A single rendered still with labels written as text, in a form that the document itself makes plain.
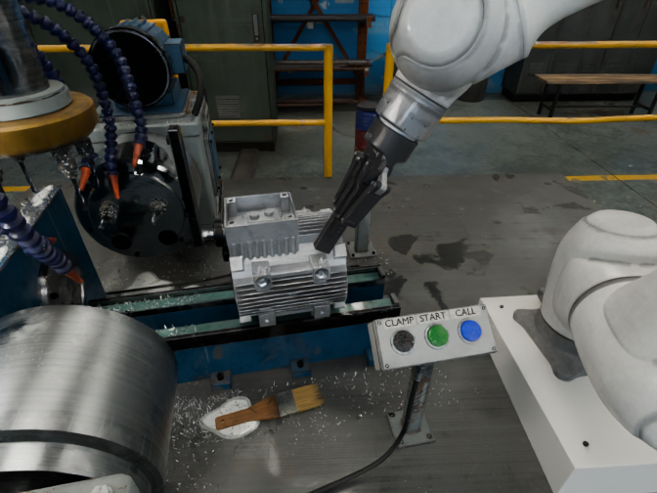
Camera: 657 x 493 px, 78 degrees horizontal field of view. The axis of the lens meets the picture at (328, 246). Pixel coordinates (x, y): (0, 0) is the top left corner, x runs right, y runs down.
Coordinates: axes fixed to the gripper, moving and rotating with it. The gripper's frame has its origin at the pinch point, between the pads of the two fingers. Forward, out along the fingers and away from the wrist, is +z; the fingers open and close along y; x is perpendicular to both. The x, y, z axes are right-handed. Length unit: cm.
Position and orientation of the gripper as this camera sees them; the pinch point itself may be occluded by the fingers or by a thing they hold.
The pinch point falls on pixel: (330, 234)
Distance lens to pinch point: 69.3
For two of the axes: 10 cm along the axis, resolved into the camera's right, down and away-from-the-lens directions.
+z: -4.9, 7.6, 4.3
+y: 1.9, 5.7, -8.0
